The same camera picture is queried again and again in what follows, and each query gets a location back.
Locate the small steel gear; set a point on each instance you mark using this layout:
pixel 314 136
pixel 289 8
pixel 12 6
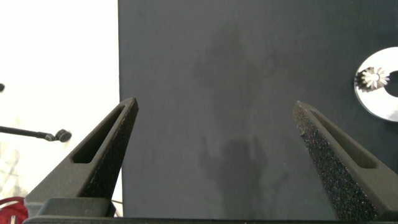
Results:
pixel 367 80

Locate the black rod with knob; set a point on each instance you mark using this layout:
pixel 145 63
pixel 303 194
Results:
pixel 37 134

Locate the round white plate with pins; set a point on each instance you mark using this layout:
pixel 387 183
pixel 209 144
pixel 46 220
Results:
pixel 376 105

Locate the red bag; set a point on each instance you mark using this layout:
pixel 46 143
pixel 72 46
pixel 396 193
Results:
pixel 12 211

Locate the dark mat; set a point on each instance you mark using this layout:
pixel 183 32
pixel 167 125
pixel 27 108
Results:
pixel 217 62

